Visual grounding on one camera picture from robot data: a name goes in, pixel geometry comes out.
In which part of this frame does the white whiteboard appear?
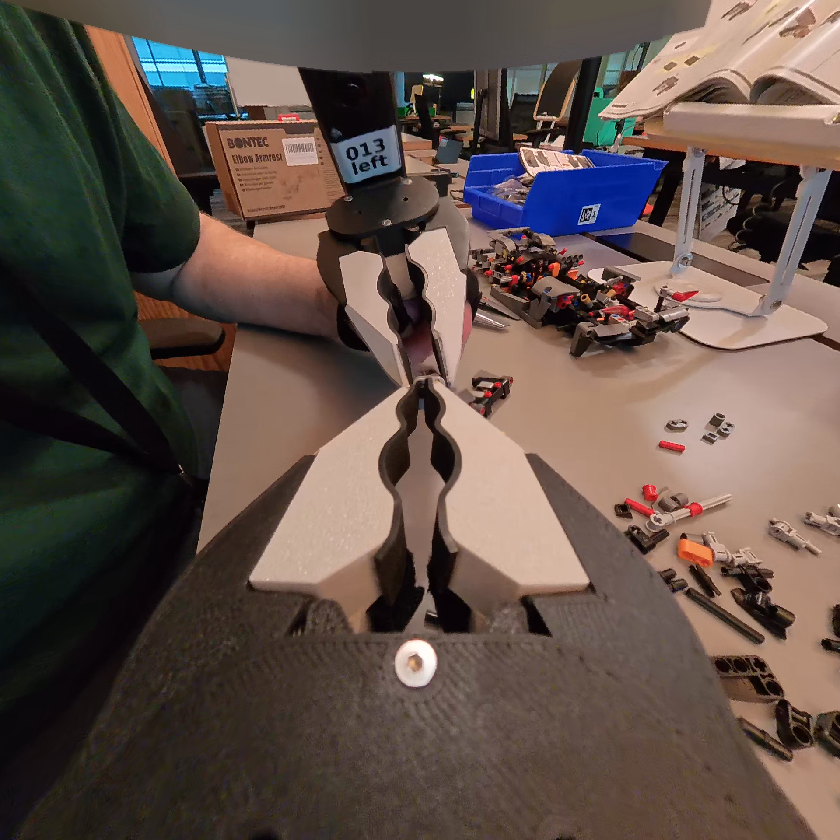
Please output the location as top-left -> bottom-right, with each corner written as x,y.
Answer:
225,58 -> 312,109

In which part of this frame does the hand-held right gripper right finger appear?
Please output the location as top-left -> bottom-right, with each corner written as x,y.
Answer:
424,382 -> 591,630

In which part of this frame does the person's left forearm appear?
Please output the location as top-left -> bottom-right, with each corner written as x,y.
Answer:
131,213 -> 342,339

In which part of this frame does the blue tagged plastic bin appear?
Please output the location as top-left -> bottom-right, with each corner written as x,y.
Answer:
462,150 -> 669,237

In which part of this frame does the white rounded board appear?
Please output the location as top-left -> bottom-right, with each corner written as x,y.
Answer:
587,262 -> 829,350

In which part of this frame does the black grey lego assembly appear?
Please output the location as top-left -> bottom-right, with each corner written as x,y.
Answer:
459,371 -> 515,417

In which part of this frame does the open instruction booklet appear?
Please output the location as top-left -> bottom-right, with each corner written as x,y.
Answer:
598,0 -> 840,122

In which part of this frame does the person's left hand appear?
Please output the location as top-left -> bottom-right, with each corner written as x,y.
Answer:
399,298 -> 439,380

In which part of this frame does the black lanyard strap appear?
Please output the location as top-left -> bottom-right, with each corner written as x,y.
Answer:
0,315 -> 198,487

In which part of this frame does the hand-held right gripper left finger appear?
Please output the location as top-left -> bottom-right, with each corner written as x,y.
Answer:
248,386 -> 419,634

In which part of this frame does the person's torso green shirt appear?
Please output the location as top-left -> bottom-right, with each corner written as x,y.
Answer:
0,7 -> 204,788

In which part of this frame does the partly built lego car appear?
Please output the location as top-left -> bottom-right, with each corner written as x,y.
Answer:
469,226 -> 691,358

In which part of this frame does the brown printed carton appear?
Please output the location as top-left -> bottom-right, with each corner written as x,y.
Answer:
205,118 -> 347,221

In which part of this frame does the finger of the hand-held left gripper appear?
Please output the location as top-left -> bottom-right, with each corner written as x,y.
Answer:
406,227 -> 471,386
336,251 -> 412,386

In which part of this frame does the white book stand frame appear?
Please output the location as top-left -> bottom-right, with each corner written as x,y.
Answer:
656,98 -> 840,317

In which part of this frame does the pile of lego pieces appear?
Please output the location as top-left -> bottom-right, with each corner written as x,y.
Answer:
613,482 -> 840,762

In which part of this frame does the printed instruction sheet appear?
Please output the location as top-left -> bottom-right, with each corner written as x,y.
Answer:
518,147 -> 595,173

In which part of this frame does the brown office chair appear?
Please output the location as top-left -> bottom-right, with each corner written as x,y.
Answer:
141,318 -> 227,361

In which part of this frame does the silver lego body panel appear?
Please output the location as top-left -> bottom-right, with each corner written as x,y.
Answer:
474,295 -> 522,331

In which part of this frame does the black triangular lego beam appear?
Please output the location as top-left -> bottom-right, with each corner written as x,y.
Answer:
712,654 -> 785,704

